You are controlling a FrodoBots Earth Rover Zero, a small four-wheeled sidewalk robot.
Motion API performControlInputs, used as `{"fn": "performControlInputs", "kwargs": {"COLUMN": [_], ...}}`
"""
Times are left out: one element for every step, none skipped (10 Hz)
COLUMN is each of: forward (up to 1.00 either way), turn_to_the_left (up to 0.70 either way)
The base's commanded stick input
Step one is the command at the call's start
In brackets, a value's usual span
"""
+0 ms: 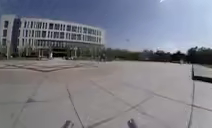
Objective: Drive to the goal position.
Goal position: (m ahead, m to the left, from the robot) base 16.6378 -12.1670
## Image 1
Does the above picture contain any white curved building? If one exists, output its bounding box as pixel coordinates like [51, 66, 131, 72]
[0, 14, 106, 60]

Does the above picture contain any grey paved plaza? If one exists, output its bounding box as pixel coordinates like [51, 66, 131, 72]
[0, 58, 212, 128]

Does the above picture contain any robot's own part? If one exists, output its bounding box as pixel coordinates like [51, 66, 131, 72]
[61, 120, 75, 128]
[126, 118, 139, 128]

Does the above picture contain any row of trees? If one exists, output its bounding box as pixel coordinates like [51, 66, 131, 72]
[103, 45, 212, 66]

